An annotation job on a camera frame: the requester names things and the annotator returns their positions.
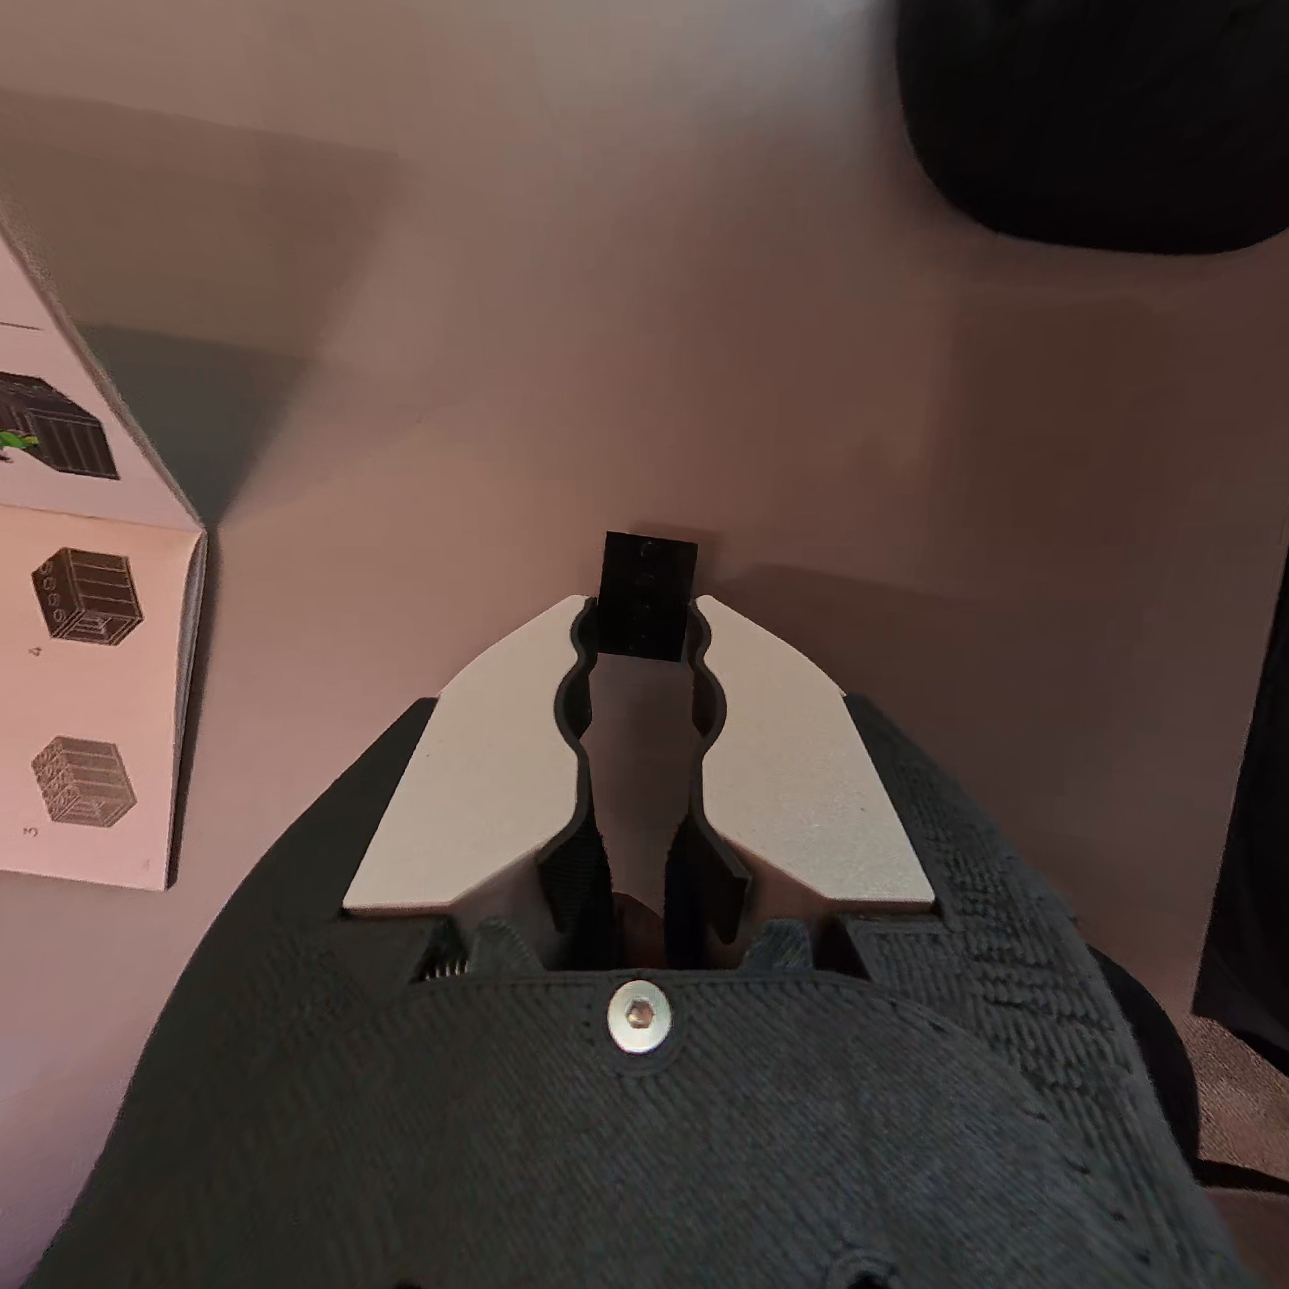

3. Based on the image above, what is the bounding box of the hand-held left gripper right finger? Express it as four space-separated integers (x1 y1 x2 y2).
670 599 937 942

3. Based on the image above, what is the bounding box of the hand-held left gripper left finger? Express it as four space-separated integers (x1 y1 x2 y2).
344 599 609 942

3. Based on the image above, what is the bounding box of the white instruction booklet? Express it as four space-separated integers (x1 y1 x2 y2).
0 220 208 892

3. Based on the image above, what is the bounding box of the grey desk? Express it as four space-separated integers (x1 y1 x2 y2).
0 0 1289 1289

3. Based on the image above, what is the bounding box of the person's dark clothing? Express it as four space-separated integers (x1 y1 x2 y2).
1194 582 1289 1080

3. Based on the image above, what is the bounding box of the black mesh cushion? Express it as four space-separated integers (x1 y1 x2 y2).
895 0 1289 257

